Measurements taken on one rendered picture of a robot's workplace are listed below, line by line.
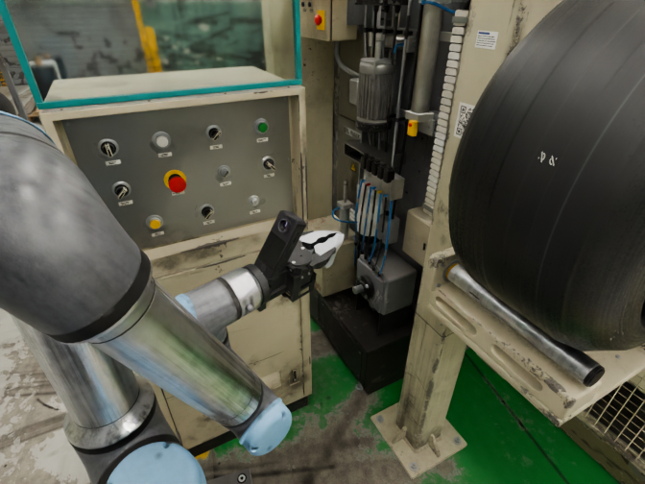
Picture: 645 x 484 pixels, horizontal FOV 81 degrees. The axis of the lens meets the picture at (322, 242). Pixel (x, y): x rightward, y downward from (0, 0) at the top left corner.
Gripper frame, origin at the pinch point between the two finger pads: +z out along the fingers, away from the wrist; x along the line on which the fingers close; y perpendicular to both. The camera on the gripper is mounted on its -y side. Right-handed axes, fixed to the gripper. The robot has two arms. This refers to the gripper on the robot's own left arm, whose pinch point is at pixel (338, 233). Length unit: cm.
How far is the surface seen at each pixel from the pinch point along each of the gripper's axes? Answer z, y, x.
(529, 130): 9.2, -27.0, 22.2
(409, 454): 31, 103, 24
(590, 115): 8.9, -30.9, 28.0
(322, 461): 6, 107, 4
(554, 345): 18.7, 9.5, 39.1
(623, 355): 40, 19, 50
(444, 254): 25.0, 10.0, 11.7
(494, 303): 21.9, 11.6, 26.5
